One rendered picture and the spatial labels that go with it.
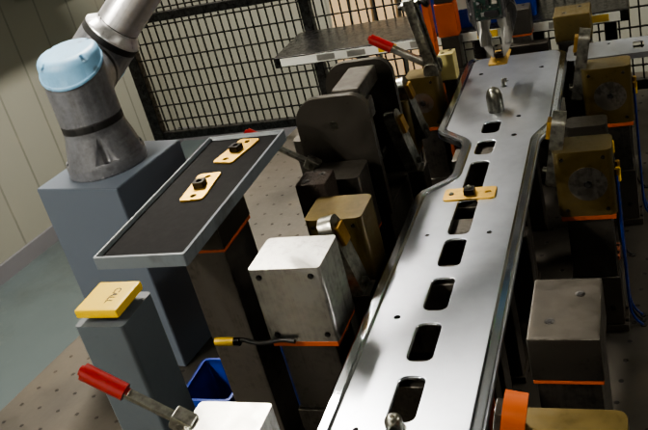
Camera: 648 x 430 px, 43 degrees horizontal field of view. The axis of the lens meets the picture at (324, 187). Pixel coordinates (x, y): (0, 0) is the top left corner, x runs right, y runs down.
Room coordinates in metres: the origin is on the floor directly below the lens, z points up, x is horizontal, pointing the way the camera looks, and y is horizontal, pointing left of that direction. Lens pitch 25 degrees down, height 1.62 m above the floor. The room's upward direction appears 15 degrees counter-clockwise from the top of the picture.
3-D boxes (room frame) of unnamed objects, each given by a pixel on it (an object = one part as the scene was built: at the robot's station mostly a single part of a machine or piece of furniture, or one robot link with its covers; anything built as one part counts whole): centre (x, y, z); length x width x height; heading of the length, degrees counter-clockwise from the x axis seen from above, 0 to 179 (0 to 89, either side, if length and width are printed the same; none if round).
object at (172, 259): (1.10, 0.18, 1.16); 0.37 x 0.14 x 0.02; 156
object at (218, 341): (0.93, 0.14, 1.00); 0.12 x 0.01 x 0.01; 66
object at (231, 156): (1.22, 0.12, 1.17); 0.08 x 0.04 x 0.01; 144
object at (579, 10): (1.80, -0.65, 0.88); 0.08 x 0.08 x 0.36; 66
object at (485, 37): (1.58, -0.39, 1.11); 0.06 x 0.03 x 0.09; 156
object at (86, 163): (1.49, 0.38, 1.15); 0.15 x 0.15 x 0.10
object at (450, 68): (1.72, -0.33, 0.88); 0.04 x 0.04 x 0.37; 66
